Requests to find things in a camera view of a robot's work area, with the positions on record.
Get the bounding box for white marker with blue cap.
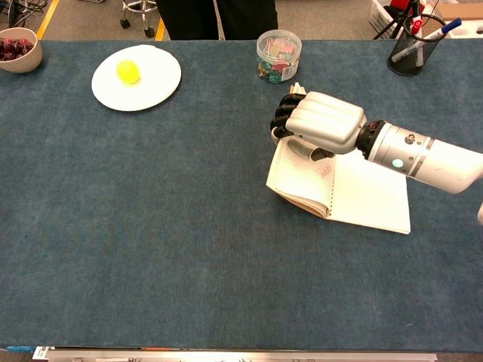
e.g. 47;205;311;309
390;17;463;64

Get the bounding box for white round plate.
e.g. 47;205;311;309
91;44;183;112

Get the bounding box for white plastic crate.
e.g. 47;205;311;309
368;0;407;41

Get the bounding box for aluminium rail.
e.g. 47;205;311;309
32;345;438;362

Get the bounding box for dark red cherries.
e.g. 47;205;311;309
0;37;34;62

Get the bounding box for blue table cloth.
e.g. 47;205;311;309
0;38;483;354

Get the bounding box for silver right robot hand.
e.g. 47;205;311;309
269;90;368;162

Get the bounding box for clear jar of binder clips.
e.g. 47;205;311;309
256;29;303;84

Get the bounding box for bundle of cables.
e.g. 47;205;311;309
0;0;50;27

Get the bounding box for yellow ball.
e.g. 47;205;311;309
115;59;141;85

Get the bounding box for white marker with red cap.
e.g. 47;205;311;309
410;15;425;67

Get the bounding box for tan spiral notebook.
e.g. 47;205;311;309
266;81;411;235

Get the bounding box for black tripod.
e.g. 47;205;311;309
372;0;422;41

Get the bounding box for cardboard box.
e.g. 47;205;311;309
437;0;483;22

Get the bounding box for black mesh pen holder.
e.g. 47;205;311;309
386;14;448;77

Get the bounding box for beige bowl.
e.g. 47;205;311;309
0;27;43;74

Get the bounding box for person in black trousers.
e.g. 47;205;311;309
155;0;279;41

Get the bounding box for chrome stool with castors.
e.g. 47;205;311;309
119;0;162;38

